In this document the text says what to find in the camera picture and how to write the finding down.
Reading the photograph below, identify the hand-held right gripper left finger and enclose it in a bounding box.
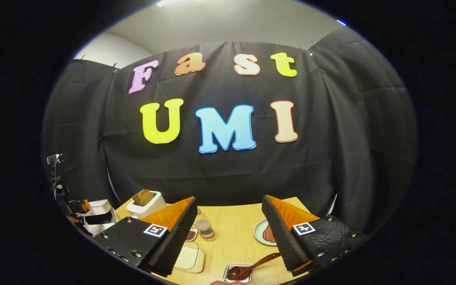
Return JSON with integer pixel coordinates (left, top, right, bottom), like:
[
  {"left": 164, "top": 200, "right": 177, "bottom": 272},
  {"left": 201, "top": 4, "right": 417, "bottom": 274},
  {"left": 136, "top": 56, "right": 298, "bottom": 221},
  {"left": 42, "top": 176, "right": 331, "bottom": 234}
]
[{"left": 93, "top": 197, "right": 198, "bottom": 277}]

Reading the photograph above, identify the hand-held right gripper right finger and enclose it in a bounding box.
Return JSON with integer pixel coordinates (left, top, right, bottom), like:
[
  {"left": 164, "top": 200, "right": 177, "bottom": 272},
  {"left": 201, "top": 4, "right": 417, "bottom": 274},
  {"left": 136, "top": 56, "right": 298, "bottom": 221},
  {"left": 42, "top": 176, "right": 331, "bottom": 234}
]
[{"left": 262, "top": 195, "right": 369, "bottom": 277}]

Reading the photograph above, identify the clear container of rice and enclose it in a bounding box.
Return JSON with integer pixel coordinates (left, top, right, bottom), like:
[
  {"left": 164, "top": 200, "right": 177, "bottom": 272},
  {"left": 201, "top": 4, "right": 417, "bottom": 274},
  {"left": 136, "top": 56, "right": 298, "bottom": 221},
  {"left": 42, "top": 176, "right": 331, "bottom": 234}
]
[{"left": 174, "top": 241, "right": 205, "bottom": 274}]

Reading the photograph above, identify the white rice cooker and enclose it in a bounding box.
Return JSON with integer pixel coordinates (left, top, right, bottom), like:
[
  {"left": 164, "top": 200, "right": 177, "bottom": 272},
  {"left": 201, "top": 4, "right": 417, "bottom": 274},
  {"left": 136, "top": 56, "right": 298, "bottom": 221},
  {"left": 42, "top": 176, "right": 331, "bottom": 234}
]
[{"left": 78, "top": 199, "right": 118, "bottom": 237}]

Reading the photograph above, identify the brown wooden spoon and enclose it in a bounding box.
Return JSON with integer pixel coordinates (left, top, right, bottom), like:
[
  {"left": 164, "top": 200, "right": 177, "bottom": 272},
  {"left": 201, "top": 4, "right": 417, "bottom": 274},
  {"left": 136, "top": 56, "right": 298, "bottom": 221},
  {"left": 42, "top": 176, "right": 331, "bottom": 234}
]
[{"left": 227, "top": 253, "right": 282, "bottom": 281}]

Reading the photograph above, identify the pale green plate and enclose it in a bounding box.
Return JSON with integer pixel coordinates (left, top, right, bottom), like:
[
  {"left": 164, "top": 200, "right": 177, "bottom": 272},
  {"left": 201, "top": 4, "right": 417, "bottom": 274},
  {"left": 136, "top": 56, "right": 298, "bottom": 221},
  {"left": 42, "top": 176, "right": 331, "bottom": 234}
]
[{"left": 254, "top": 219, "right": 278, "bottom": 247}]

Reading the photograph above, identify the clear plastic bottle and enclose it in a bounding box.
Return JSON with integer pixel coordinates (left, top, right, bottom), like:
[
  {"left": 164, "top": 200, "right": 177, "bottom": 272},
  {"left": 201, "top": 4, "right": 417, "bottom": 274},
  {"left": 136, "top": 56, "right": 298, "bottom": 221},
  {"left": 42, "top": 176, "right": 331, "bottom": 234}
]
[{"left": 194, "top": 208, "right": 216, "bottom": 242}]

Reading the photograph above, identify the white toaster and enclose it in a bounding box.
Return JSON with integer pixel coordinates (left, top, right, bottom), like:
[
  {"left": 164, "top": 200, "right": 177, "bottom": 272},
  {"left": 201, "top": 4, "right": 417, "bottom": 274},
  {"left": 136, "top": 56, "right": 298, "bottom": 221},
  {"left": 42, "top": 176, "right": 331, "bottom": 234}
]
[{"left": 126, "top": 191, "right": 167, "bottom": 219}]

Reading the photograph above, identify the brown toast slice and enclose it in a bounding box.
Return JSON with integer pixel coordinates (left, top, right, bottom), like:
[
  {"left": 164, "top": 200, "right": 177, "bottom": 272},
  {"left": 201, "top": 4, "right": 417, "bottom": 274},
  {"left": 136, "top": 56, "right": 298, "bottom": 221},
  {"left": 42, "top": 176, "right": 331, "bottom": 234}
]
[{"left": 132, "top": 189, "right": 154, "bottom": 207}]

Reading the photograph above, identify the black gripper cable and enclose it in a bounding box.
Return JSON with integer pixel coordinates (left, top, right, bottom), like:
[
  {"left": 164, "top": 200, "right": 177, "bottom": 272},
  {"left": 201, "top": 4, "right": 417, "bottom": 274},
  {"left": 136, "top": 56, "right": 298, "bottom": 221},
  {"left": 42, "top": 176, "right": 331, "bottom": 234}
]
[{"left": 52, "top": 158, "right": 61, "bottom": 191}]

